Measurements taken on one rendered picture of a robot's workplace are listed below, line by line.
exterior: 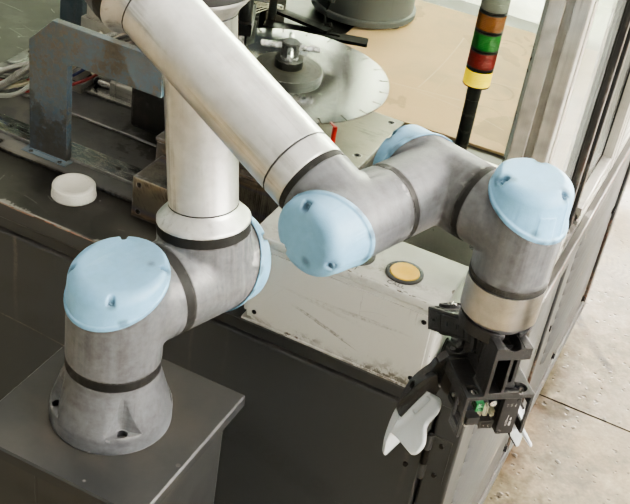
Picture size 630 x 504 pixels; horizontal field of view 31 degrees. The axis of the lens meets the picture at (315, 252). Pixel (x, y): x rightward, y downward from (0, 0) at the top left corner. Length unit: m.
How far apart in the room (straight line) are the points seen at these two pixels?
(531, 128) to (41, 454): 0.69
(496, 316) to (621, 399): 1.83
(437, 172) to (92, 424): 0.56
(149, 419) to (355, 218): 0.52
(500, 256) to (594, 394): 1.85
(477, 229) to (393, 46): 1.47
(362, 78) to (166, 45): 0.82
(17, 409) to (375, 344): 0.47
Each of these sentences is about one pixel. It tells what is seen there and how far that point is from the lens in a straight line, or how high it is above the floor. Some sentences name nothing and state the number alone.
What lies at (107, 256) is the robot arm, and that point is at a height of 0.97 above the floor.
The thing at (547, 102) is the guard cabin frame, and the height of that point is 1.20.
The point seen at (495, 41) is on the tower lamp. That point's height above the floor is 1.05.
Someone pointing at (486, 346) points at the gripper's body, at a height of 1.09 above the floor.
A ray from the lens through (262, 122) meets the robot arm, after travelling 1.01.
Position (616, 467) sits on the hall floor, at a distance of 2.68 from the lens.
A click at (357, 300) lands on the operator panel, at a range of 1.50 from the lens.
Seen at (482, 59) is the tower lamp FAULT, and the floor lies 1.02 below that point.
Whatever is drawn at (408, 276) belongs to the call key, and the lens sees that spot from 1.48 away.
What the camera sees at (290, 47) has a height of 1.00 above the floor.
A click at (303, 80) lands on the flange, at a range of 1.79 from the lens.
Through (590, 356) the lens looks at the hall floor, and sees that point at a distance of 2.97.
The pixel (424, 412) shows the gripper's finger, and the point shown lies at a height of 0.98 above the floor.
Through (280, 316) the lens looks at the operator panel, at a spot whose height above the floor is 0.78.
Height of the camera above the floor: 1.75
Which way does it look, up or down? 35 degrees down
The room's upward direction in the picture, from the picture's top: 9 degrees clockwise
